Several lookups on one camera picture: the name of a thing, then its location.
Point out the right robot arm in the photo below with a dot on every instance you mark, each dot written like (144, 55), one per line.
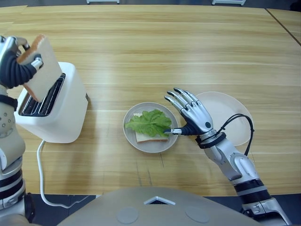
(244, 171)

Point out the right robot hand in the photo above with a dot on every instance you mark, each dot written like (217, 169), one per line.
(197, 115)

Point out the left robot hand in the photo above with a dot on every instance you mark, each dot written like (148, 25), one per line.
(11, 70)

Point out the white plate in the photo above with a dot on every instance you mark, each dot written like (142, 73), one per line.
(225, 106)

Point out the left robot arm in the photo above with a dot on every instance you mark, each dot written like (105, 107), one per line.
(10, 141)

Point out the robot body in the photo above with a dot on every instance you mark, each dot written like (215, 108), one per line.
(160, 212)

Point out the bread slice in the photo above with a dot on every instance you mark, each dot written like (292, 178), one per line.
(45, 68)
(147, 139)

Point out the green lettuce leaf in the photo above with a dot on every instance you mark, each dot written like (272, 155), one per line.
(148, 123)

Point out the cream toaster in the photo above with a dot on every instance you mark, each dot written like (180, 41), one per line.
(63, 113)

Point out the grey plate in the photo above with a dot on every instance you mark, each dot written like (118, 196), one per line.
(150, 147)

